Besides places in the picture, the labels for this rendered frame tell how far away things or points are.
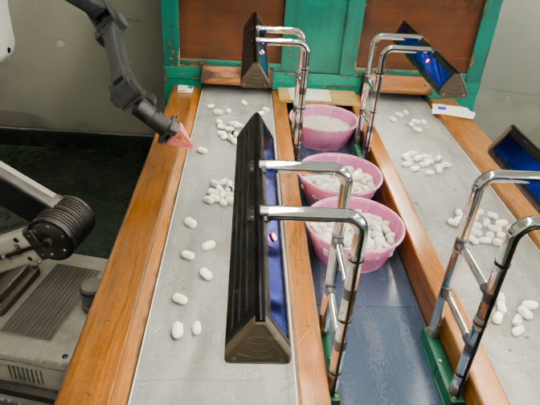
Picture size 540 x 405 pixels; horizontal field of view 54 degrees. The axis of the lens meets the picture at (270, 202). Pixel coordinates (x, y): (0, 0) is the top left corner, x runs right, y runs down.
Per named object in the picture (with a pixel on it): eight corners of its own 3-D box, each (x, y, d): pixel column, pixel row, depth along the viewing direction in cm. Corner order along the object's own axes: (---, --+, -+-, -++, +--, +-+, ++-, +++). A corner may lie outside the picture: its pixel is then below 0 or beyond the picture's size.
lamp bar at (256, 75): (239, 87, 145) (240, 61, 142) (243, 30, 198) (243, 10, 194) (268, 89, 146) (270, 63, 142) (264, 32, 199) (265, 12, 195)
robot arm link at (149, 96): (108, 99, 150) (130, 79, 148) (114, 86, 160) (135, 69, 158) (137, 129, 155) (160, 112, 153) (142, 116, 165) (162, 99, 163)
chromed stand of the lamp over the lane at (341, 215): (239, 412, 100) (248, 214, 76) (240, 334, 117) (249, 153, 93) (338, 414, 101) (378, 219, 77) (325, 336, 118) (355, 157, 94)
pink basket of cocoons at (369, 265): (306, 280, 134) (309, 250, 129) (298, 221, 157) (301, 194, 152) (409, 283, 135) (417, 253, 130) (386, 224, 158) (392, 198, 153)
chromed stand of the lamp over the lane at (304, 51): (245, 169, 182) (251, 38, 159) (245, 144, 199) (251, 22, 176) (300, 171, 183) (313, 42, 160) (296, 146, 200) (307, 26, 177)
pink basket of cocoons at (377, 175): (318, 227, 155) (321, 199, 150) (281, 183, 175) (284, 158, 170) (394, 212, 164) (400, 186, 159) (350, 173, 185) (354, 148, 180)
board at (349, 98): (279, 102, 214) (279, 100, 213) (277, 89, 226) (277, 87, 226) (359, 106, 216) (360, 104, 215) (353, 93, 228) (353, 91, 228)
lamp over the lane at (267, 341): (223, 365, 63) (225, 321, 59) (236, 141, 116) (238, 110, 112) (290, 366, 63) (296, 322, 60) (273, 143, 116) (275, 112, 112)
